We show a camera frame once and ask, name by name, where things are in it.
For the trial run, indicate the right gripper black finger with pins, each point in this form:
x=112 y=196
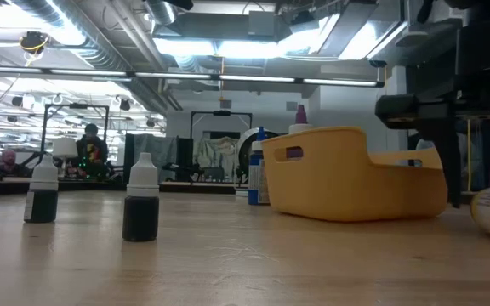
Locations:
x=449 y=170

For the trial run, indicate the yellow plastic bin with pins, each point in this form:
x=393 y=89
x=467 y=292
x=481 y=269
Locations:
x=334 y=183

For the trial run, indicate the purple cap colouring bottle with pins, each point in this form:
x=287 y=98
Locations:
x=300 y=117

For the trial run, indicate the blue cap colouring bottle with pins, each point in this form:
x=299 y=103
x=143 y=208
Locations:
x=255 y=178

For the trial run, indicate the small white cap dropper bottle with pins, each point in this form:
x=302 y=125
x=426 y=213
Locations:
x=41 y=204
x=140 y=217

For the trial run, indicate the long LED light bar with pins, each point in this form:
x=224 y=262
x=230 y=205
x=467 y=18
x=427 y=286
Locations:
x=253 y=78

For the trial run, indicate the grey ceiling box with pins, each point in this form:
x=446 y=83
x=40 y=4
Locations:
x=262 y=23

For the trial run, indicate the white cloth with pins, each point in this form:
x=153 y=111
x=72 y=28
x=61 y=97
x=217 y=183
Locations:
x=217 y=151

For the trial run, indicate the grey fabric cover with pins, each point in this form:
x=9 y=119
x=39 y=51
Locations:
x=155 y=153

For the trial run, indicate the person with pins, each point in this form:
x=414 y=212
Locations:
x=92 y=149
x=9 y=159

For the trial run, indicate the white lampshade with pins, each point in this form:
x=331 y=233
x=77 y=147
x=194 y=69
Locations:
x=64 y=148

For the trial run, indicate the grey wall box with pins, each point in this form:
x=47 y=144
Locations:
x=291 y=105
x=226 y=104

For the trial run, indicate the black rig frame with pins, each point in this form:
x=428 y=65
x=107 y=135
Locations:
x=221 y=113
x=77 y=105

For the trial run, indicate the silver ventilation duct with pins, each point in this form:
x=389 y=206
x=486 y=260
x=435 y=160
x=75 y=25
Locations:
x=100 y=51

